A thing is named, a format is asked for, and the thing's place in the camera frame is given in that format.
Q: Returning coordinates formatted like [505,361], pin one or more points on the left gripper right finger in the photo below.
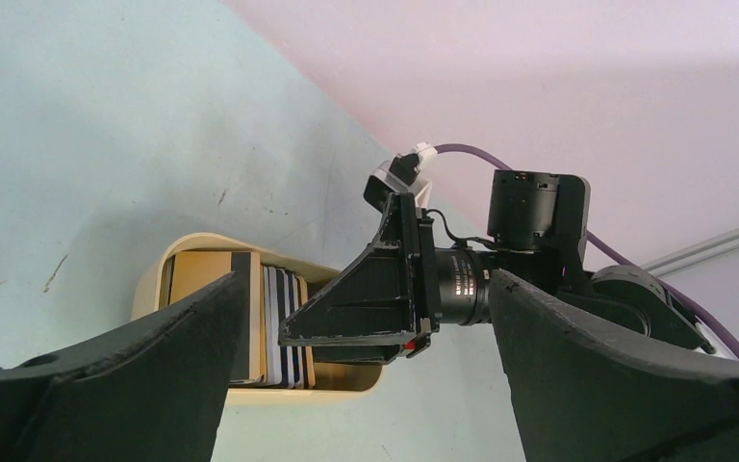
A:
[586,389]

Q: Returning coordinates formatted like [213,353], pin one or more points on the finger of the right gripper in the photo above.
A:
[370,303]
[344,353]

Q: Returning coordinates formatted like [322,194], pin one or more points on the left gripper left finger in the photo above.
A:
[64,406]

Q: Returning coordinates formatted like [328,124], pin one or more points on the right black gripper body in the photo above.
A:
[452,284]

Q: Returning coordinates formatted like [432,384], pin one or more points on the yellow oval card tray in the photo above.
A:
[184,351]

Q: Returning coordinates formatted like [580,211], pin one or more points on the cards in tray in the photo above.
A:
[271,294]

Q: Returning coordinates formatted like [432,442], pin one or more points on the aluminium frame rail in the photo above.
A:
[695,254]

